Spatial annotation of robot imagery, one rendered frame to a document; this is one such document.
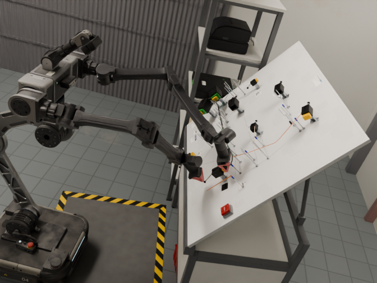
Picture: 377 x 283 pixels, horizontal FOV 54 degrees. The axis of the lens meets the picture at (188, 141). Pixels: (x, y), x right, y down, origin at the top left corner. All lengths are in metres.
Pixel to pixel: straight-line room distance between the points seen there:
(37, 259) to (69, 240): 0.24
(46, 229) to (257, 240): 1.45
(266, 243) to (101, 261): 1.29
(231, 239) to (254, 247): 0.14
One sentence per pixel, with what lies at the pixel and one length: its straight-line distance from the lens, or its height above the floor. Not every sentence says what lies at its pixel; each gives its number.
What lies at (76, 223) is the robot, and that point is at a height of 0.24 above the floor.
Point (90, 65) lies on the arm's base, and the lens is 2.17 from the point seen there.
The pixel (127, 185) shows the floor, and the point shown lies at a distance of 3.57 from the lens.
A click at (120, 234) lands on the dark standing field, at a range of 3.15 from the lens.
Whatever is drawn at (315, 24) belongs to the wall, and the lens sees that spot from 4.37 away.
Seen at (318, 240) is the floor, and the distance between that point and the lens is 3.72.
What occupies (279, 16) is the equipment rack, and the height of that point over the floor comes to 1.80.
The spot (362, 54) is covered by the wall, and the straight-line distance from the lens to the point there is 4.58.
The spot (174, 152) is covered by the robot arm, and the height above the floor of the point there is 1.29.
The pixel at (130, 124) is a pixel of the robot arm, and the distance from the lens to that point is 1.59.
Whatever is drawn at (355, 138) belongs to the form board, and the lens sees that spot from 1.77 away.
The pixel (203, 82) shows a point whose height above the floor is 1.13.
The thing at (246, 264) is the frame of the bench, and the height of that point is 0.79.
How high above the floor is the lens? 2.40
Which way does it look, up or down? 34 degrees down
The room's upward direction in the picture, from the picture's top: 14 degrees clockwise
